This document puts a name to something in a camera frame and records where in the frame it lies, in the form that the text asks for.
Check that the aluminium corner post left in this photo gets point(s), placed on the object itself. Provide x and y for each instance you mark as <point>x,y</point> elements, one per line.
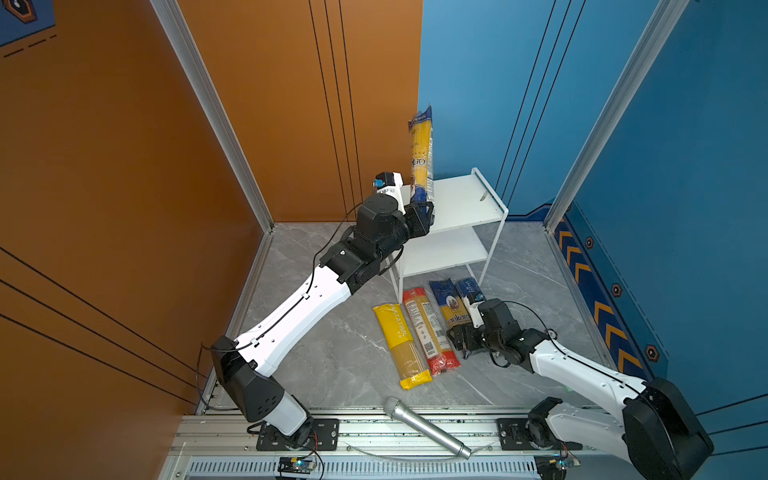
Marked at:
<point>177,31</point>

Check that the blue yellow spaghetti bag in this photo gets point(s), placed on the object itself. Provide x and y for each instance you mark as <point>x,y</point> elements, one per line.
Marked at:
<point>450,303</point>

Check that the red spaghetti package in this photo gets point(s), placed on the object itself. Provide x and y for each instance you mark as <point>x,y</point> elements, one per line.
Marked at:
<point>432,337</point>

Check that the aluminium corner post right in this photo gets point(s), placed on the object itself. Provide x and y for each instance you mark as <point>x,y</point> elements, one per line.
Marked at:
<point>661,24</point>

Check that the green circuit board left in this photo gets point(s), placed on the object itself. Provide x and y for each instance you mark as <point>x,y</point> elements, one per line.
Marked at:
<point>296,467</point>

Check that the dark blue Barilla spaghetti box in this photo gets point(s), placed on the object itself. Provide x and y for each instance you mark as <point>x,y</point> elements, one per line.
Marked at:
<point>470,292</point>

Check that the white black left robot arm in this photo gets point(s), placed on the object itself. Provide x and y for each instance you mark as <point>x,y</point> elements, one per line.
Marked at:
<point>356,253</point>

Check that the yellow spaghetti package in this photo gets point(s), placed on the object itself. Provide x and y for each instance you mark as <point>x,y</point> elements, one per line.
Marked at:
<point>412,369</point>

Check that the silver microphone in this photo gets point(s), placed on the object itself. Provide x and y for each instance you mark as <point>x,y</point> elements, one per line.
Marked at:
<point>398,411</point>

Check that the yellow blue-top spaghetti bag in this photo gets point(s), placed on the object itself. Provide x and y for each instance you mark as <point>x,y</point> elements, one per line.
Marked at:
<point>422,170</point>

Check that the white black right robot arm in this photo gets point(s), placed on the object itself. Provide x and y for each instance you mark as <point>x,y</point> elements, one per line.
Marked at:
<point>647,423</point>

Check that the white two-tier metal shelf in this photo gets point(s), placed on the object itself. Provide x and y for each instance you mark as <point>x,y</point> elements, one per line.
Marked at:
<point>469,219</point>

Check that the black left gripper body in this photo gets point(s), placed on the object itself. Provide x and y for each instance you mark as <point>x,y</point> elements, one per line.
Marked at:
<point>415,225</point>

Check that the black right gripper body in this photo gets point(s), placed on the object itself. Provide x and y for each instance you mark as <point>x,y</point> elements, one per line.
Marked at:
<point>473,338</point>

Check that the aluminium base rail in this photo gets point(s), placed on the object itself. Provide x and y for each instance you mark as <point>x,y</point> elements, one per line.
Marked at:
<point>367,444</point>

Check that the circuit board right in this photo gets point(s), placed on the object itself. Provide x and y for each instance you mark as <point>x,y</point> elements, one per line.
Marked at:
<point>555,468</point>

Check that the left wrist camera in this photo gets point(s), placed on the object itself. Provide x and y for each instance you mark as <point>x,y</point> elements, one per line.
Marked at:
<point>390,183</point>

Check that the aluminium corner post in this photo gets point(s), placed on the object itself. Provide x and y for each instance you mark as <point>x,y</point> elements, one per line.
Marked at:
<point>661,24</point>
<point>177,31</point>

